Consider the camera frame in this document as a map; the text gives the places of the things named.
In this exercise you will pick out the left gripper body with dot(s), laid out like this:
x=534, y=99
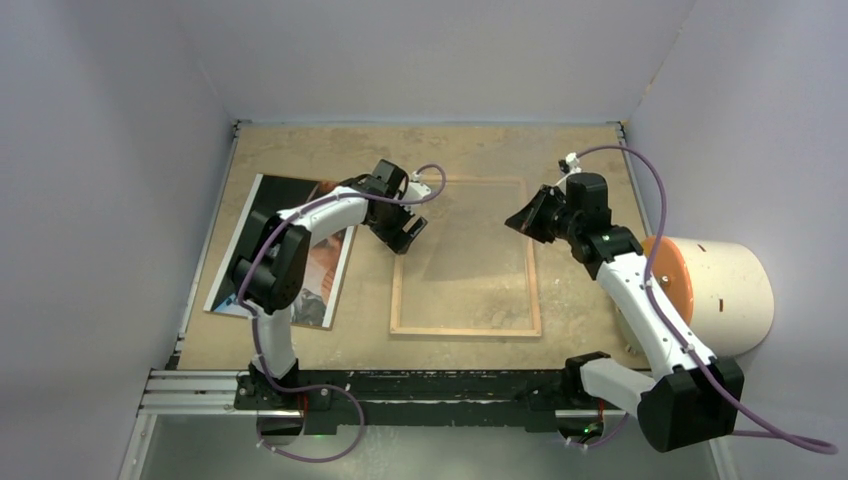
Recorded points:
x=394, y=219

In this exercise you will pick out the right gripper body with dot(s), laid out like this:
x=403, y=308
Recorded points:
x=567, y=223

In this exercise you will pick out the wooden picture frame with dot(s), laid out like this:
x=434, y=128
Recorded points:
x=397, y=291

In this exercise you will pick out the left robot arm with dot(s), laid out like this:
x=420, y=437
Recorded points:
x=268, y=268

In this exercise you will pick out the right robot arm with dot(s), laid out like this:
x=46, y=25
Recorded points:
x=689, y=397

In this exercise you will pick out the white cylinder with orange face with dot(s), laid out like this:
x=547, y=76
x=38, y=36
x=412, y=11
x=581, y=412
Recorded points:
x=719, y=289

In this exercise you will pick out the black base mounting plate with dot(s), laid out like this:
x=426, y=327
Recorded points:
x=537, y=401

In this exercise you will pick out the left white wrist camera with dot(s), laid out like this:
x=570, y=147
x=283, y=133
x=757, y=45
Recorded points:
x=415, y=192

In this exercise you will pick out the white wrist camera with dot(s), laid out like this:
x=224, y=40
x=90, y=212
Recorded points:
x=569, y=165
x=415, y=192

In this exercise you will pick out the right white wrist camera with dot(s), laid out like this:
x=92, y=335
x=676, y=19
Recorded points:
x=569, y=165

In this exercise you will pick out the aluminium rail frame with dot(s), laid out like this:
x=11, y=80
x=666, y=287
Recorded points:
x=187, y=428

